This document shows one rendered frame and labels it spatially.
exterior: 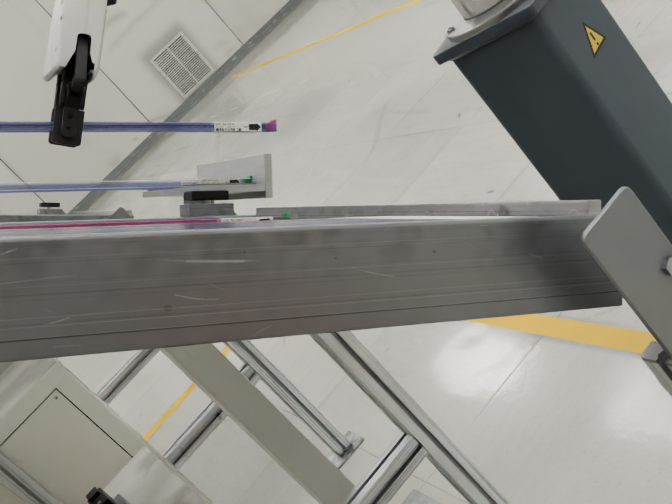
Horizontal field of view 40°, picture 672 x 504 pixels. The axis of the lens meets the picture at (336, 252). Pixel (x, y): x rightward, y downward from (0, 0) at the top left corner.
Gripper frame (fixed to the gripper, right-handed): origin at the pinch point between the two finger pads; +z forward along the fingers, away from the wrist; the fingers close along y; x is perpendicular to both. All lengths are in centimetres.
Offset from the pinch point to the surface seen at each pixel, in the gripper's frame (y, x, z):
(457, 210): 41.4, 26.6, 6.0
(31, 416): -85, 12, 49
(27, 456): -85, 13, 57
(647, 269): 64, 26, 10
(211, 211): -8.0, 20.5, 6.8
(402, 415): -10, 54, 32
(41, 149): -749, 88, -61
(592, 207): 58, 27, 6
